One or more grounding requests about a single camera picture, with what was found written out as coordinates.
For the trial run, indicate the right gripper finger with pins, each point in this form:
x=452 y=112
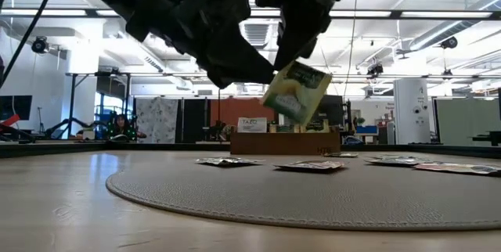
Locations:
x=309 y=46
x=289 y=46

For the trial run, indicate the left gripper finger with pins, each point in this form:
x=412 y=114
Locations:
x=246 y=62
x=227 y=80

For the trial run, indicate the green yellow tea bag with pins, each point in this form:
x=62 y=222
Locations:
x=297 y=91
x=341 y=154
x=317 y=127
x=229 y=161
x=397 y=160

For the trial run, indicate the orange white Tazo tea bag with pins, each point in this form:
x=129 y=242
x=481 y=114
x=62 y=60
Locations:
x=252 y=124

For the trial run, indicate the brown wooden tea box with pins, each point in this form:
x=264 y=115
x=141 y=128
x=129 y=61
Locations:
x=282 y=144

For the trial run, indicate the orange fabric panel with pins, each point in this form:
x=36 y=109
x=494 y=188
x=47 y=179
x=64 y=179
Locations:
x=235 y=111

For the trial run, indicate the black fabric panel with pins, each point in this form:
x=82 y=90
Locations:
x=193 y=121

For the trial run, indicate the white patterned curtain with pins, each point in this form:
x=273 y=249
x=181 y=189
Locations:
x=156 y=121

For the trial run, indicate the small background plant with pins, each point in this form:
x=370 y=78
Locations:
x=360 y=121

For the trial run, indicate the blue storage bin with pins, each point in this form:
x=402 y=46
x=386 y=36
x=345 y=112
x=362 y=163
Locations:
x=366 y=130

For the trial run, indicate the person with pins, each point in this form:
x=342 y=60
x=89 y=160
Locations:
x=121 y=124

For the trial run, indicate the white square pillar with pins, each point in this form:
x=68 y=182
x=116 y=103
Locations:
x=81 y=87

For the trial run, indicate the white round pillar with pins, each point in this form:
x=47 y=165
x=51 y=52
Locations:
x=411 y=111

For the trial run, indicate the round grey mat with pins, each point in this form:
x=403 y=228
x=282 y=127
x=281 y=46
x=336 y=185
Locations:
x=313 y=197

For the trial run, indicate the green partition screen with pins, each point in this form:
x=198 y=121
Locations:
x=466 y=121

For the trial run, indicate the red background bar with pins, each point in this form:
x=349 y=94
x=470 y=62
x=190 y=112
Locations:
x=11 y=120

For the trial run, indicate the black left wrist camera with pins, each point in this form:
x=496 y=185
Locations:
x=223 y=3

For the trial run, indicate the black ceiling camera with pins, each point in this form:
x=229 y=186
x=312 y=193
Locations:
x=375 y=69
x=449 y=42
x=39 y=44

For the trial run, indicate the black metal rig frame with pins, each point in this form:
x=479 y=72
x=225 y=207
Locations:
x=72 y=103

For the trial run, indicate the black wall monitor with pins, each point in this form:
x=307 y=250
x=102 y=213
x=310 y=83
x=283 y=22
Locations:
x=17 y=107

